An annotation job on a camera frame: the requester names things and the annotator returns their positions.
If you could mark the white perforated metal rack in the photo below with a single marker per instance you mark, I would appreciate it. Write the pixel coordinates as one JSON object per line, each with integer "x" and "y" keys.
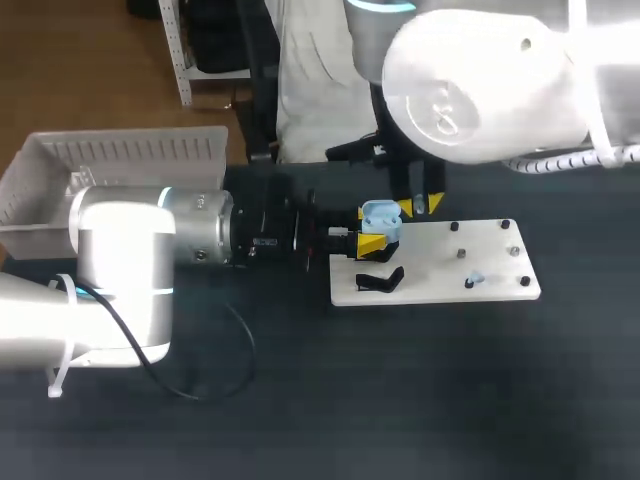
{"x": 177, "y": 50}

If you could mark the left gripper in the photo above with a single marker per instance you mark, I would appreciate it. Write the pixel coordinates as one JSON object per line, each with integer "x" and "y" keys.
{"x": 272, "y": 225}

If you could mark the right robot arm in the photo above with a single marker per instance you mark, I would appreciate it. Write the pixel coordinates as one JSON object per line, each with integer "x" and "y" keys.
{"x": 480, "y": 85}

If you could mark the white plate with black stands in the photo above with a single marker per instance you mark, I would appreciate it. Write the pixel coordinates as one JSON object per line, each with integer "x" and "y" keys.
{"x": 440, "y": 270}

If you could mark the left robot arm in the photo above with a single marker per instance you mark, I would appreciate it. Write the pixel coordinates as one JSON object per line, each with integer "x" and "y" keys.
{"x": 125, "y": 260}

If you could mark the light blue earbud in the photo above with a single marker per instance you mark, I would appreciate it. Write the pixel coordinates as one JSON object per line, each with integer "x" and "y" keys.
{"x": 477, "y": 277}
{"x": 419, "y": 205}

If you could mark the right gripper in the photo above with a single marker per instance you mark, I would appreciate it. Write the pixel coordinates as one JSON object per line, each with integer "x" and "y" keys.
{"x": 385, "y": 150}

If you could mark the grey slotted basket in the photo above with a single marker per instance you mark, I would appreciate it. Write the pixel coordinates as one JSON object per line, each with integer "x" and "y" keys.
{"x": 125, "y": 150}

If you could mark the white fabric cover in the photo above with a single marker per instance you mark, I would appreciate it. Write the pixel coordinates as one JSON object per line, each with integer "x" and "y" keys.
{"x": 310, "y": 90}

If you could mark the light blue earbud case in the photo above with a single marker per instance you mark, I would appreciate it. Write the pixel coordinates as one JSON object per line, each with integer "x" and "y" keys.
{"x": 382, "y": 222}

